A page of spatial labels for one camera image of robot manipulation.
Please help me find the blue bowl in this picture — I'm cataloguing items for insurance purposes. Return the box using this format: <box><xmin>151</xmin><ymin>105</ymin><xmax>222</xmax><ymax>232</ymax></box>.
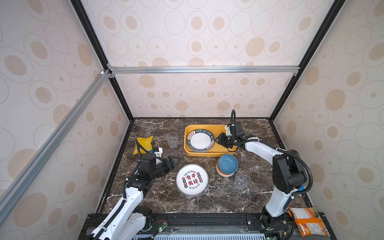
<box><xmin>217</xmin><ymin>154</ymin><xmax>239</xmax><ymax>174</ymax></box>

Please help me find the plate dark green lettered rim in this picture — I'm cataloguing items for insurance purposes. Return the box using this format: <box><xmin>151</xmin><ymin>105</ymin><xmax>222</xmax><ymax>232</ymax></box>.
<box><xmin>186</xmin><ymin>129</ymin><xmax>215</xmax><ymax>153</ymax></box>

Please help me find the orange white bowl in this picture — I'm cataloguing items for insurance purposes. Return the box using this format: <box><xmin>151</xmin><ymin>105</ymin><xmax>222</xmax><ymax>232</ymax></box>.
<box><xmin>216</xmin><ymin>165</ymin><xmax>234</xmax><ymax>178</ymax></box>

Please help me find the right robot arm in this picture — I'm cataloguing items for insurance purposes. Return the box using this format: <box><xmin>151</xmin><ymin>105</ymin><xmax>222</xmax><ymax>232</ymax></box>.
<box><xmin>217</xmin><ymin>122</ymin><xmax>314</xmax><ymax>218</ymax></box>

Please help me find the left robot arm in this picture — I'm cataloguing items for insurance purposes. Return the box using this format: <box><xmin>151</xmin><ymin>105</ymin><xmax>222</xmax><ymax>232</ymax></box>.
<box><xmin>90</xmin><ymin>152</ymin><xmax>181</xmax><ymax>240</ymax></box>

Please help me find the yellow plastic bin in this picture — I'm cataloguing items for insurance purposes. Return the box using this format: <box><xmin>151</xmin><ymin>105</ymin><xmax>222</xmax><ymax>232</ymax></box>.
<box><xmin>184</xmin><ymin>125</ymin><xmax>236</xmax><ymax>157</ymax></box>

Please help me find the clear cup near bin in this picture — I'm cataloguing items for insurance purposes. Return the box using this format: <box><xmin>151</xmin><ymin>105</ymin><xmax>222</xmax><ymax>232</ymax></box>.
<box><xmin>166</xmin><ymin>133</ymin><xmax>179</xmax><ymax>149</ymax></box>

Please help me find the clear cup left front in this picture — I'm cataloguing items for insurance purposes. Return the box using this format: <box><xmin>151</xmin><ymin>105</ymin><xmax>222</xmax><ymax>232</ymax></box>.
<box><xmin>163</xmin><ymin>149</ymin><xmax>179</xmax><ymax>158</ymax></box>

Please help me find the yellow snack bag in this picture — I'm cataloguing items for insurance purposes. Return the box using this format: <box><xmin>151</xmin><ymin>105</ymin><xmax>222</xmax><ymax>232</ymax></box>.
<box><xmin>133</xmin><ymin>136</ymin><xmax>153</xmax><ymax>155</ymax></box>

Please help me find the clear cup right front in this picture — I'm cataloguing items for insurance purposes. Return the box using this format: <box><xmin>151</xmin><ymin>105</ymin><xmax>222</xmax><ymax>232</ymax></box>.
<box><xmin>234</xmin><ymin>171</ymin><xmax>252</xmax><ymax>190</ymax></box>

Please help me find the orange snack packet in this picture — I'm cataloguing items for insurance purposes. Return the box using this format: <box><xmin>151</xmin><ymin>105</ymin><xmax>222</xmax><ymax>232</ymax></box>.
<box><xmin>288</xmin><ymin>207</ymin><xmax>331</xmax><ymax>237</ymax></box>

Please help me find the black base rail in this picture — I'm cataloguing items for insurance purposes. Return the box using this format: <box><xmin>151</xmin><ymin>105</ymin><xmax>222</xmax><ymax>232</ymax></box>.
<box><xmin>79</xmin><ymin>212</ymin><xmax>337</xmax><ymax>240</ymax></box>

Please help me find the horizontal aluminium rail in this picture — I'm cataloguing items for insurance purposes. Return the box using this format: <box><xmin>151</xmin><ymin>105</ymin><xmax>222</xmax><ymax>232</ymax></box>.
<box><xmin>110</xmin><ymin>66</ymin><xmax>300</xmax><ymax>75</ymax></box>

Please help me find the diagonal aluminium rail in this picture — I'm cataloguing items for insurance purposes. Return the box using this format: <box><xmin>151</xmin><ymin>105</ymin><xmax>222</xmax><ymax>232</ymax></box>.
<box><xmin>1</xmin><ymin>69</ymin><xmax>111</xmax><ymax>225</ymax></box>

